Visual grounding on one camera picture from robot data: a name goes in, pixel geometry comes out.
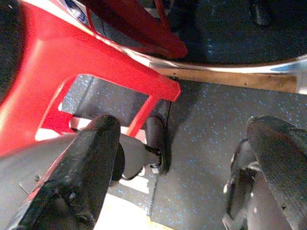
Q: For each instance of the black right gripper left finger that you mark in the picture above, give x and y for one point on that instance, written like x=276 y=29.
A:
x=79 y=167

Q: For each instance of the silver front-loading washing machine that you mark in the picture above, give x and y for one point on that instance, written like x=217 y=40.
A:
x=239 y=68

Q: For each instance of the red plastic stool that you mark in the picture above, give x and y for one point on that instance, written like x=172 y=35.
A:
x=60 y=60

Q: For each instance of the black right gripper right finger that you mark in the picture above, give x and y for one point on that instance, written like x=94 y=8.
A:
x=283 y=158

